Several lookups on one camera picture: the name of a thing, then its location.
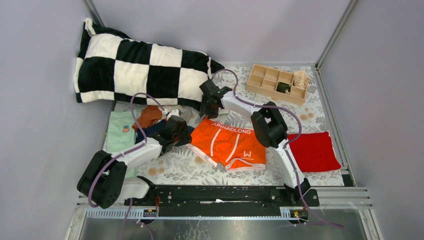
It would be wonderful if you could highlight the orange underwear white trim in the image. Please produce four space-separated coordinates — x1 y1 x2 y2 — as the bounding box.
189 118 267 172

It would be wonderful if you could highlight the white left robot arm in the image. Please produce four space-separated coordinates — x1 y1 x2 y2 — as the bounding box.
76 115 192 209

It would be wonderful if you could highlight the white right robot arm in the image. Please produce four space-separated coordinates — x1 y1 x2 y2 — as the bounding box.
199 79 311 206

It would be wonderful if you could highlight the navy underwear orange trim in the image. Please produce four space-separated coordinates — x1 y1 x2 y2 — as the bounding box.
134 119 190 147

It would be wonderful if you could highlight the grey garment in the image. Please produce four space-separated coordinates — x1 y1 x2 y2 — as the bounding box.
179 109 193 123

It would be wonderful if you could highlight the cream beige garment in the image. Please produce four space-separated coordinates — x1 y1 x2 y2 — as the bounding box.
161 105 183 120

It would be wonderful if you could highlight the rust brown garment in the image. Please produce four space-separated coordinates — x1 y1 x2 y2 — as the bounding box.
137 105 163 129

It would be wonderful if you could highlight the floral bed sheet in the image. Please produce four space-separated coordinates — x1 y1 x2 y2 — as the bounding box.
129 65 345 187

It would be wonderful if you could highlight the mint green printed cloth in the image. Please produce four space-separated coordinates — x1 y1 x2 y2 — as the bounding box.
104 110 138 179

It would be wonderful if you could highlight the wooden compartment organizer box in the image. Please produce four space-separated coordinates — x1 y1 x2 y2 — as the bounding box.
245 64 310 106

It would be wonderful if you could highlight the rolled dark green garment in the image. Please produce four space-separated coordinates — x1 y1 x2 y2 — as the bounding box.
276 81 292 95

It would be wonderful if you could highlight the rolled beige garment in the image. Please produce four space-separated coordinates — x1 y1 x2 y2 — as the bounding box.
293 70 310 90

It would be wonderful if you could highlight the black white checkered pillow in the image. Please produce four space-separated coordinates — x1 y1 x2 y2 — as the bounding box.
73 18 224 110

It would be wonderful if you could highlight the red folded cloth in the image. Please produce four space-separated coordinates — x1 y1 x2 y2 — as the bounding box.
288 131 341 173

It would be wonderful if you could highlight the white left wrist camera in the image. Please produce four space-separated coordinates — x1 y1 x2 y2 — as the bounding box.
166 109 181 121

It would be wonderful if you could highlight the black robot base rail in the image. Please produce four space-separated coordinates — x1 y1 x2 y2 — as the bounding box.
123 178 320 214

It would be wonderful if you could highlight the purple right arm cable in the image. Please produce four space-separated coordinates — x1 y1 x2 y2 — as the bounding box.
210 68 345 229

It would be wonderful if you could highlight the perforated metal cable tray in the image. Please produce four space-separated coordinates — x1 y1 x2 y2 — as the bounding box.
86 208 308 221

